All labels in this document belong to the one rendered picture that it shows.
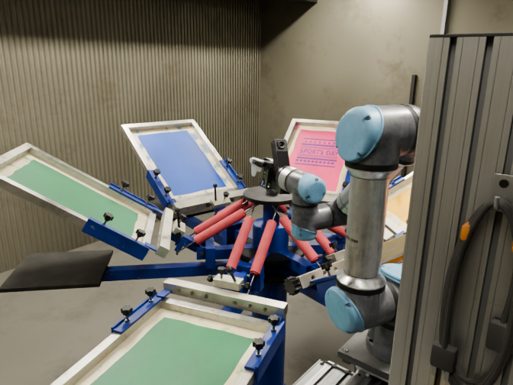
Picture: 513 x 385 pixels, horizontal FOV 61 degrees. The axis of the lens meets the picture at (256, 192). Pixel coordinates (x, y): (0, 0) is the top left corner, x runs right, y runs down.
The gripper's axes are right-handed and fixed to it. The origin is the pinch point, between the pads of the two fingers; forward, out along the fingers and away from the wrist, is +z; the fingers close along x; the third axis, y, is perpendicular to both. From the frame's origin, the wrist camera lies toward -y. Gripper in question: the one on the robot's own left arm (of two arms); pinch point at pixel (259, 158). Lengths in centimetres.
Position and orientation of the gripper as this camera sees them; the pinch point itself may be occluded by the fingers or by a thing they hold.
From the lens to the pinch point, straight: 149.2
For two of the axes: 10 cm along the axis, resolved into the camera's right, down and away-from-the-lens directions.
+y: -1.3, 9.7, 2.2
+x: 8.8, 0.2, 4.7
